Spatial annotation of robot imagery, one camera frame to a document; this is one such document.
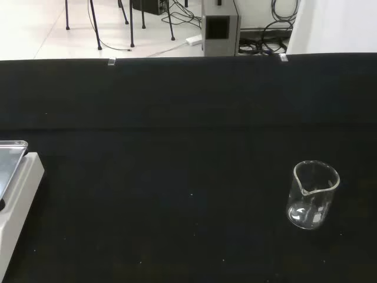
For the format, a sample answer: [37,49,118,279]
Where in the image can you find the thin black floor cable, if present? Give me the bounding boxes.
[98,37,133,53]

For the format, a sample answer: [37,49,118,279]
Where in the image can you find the grey computer tower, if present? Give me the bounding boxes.
[201,0,243,57]

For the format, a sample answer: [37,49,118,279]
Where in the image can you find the black bench cloth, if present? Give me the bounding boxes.
[0,52,377,283]

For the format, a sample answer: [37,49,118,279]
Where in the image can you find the black cable bundle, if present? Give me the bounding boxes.
[237,0,297,56]

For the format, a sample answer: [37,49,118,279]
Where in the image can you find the black equipment box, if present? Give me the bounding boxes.
[131,0,167,16]

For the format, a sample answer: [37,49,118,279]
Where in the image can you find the black tripod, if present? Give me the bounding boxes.
[65,0,103,51]
[128,0,177,48]

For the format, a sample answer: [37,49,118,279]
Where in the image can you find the white electronic balance steel pan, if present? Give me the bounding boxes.
[0,140,46,278]

